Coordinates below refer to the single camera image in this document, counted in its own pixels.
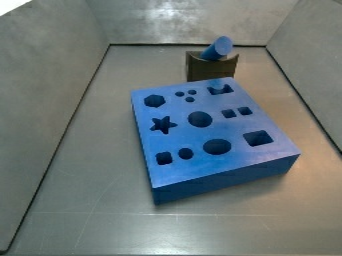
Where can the blue foam shape-sorter block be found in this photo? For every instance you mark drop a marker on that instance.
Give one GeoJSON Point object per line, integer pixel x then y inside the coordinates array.
{"type": "Point", "coordinates": [207, 138]}

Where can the dark curved cradle stand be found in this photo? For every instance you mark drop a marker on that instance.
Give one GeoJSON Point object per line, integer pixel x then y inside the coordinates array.
{"type": "Point", "coordinates": [202, 69]}

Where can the blue cylinder peg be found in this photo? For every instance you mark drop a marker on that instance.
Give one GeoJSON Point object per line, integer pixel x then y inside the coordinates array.
{"type": "Point", "coordinates": [218, 49]}

